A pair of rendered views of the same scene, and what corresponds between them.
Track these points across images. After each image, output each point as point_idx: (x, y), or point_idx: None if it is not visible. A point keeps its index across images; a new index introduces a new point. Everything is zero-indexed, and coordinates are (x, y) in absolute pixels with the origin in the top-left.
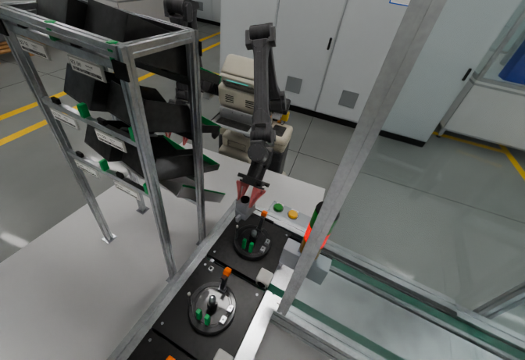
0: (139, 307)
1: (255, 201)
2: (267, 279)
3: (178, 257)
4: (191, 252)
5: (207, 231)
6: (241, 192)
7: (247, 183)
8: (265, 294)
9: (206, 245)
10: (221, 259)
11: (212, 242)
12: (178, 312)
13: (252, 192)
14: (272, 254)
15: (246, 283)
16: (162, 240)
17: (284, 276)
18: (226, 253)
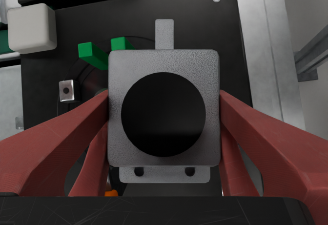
0: None
1: (88, 158)
2: (13, 20)
3: None
4: (300, 24)
5: (319, 107)
6: (251, 182)
7: (165, 197)
8: (21, 6)
9: (261, 10)
10: None
11: (252, 26)
12: None
13: (48, 140)
14: (51, 113)
15: None
16: None
17: (22, 104)
18: (180, 19)
